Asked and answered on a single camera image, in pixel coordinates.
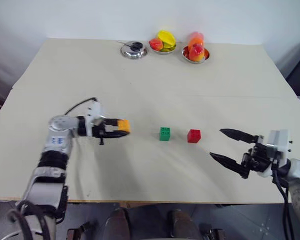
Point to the steel bowl with starfruit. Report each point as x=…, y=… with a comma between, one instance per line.
x=168, y=50

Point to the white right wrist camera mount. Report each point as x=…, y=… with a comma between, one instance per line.
x=278, y=142

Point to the steel bowl with black object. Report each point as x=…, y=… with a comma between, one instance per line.
x=130, y=53

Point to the steel bowl with mangoes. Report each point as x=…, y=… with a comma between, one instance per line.
x=207, y=55

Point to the red orange toy peach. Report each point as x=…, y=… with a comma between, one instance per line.
x=156, y=44

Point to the yellow toy starfruit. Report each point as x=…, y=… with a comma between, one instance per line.
x=166, y=37

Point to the orange red toy fruit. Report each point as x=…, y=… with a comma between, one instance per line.
x=196, y=38

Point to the dark rounded shape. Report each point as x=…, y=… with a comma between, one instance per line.
x=116, y=223

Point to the red yellow toy mango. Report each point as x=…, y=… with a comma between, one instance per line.
x=197, y=53

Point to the orange toy cube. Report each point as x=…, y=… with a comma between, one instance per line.
x=124, y=125

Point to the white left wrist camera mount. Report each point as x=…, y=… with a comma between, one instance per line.
x=94, y=113

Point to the red toy cube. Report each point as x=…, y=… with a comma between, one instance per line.
x=193, y=136

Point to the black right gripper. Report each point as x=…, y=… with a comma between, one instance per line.
x=261, y=157

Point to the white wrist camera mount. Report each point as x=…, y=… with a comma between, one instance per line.
x=278, y=142
x=94, y=113

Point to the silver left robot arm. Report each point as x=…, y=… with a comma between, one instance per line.
x=52, y=140

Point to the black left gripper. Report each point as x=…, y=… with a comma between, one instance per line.
x=99, y=131

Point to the green toy cube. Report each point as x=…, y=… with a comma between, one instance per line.
x=164, y=134

